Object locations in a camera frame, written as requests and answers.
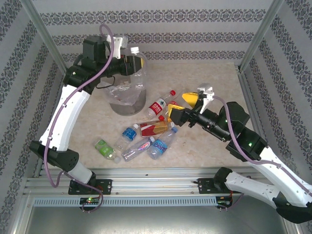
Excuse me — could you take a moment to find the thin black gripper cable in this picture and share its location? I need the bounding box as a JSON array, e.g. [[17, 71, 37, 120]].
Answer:
[[95, 75, 117, 90]]

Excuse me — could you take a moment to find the clear unlabelled plastic bottle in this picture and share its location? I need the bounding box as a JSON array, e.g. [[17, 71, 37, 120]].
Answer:
[[123, 46, 150, 92]]

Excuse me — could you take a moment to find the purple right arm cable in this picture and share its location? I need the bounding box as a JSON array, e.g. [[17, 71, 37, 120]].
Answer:
[[212, 95, 312, 195]]

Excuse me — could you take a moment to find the clear plastic bin liner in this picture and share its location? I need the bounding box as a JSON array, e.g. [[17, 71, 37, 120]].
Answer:
[[103, 80, 147, 107]]

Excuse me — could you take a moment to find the purple label clear bottle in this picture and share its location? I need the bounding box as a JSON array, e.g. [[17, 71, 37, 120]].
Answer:
[[121, 136, 156, 162]]

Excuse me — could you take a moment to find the short aluminium side rail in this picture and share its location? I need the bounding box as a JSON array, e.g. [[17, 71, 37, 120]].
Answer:
[[237, 65, 256, 117]]

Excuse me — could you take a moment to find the aluminium frame post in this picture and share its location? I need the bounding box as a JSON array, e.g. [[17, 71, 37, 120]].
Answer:
[[238, 0, 286, 73], [19, 0, 70, 71]]

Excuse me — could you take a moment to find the grey slotted cable duct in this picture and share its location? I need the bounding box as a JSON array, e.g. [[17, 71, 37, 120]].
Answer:
[[33, 196, 217, 207]]

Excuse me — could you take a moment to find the red and gold label bottle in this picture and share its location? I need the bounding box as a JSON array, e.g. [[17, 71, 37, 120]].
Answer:
[[139, 121, 176, 137]]

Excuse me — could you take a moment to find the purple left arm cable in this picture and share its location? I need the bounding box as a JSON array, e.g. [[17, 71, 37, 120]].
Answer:
[[43, 23, 115, 214]]

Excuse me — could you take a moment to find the blue label clear bottle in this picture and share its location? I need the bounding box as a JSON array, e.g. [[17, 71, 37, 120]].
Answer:
[[113, 123, 139, 152]]

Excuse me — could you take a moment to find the grey metal mesh bin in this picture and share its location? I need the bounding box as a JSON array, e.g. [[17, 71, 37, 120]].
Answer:
[[104, 73, 147, 117]]

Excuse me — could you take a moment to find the crushed green label bottle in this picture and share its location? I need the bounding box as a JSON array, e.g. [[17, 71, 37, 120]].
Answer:
[[94, 138, 122, 163]]

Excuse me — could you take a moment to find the Ganten light blue label bottle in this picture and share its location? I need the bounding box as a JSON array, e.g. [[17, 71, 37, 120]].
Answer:
[[146, 127, 178, 160]]

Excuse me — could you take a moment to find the red label bottle white script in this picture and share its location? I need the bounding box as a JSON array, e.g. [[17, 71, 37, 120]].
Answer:
[[158, 99, 180, 122]]

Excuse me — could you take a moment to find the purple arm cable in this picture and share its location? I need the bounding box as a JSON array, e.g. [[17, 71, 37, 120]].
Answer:
[[212, 95, 312, 195], [43, 23, 115, 214]]

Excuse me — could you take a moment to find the Nongfu Spring water bottle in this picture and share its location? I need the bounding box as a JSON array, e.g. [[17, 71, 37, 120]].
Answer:
[[145, 89, 177, 117]]

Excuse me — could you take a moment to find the long aluminium frame rail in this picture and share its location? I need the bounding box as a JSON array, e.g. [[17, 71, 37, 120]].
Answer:
[[24, 168, 269, 195]]

